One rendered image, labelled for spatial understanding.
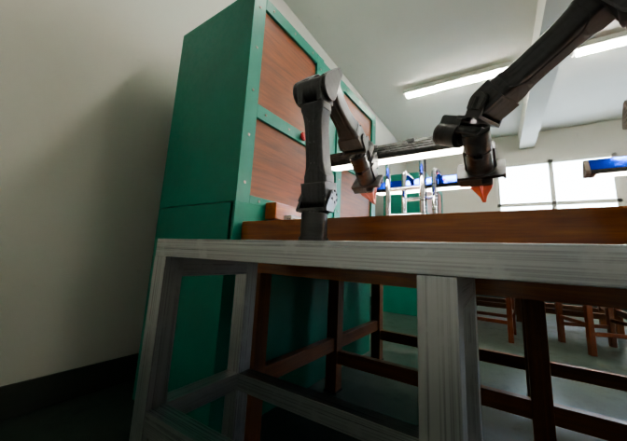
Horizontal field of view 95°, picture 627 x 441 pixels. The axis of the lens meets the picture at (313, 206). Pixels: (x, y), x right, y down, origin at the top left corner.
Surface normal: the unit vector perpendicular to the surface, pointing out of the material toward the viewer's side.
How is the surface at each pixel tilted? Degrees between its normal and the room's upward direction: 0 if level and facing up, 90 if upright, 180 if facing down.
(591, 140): 90
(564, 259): 90
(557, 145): 90
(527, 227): 90
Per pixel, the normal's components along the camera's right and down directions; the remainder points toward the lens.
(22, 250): 0.85, -0.05
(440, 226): -0.56, -0.17
